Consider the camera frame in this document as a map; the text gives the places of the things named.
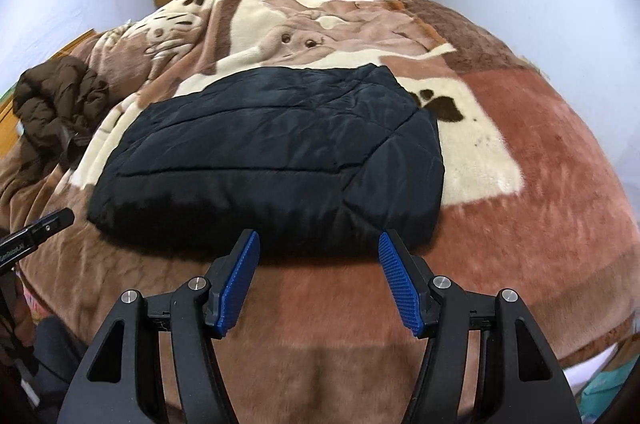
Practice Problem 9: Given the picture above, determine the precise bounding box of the dark brown puffer jacket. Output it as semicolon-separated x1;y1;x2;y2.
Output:
12;56;112;167

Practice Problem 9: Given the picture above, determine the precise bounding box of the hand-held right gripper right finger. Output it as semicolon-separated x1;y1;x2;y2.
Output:
377;229;583;424

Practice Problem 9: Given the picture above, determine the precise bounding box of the brown animal printed blanket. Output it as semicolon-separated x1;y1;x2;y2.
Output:
0;0;638;411

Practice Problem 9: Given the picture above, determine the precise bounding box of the black quilted jacket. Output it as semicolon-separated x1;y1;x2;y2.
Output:
87;63;447;255

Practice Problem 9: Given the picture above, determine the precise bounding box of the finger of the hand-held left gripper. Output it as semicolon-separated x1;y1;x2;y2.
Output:
0;207;76;266

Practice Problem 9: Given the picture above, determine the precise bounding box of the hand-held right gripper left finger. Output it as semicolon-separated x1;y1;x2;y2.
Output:
57;229;262;424

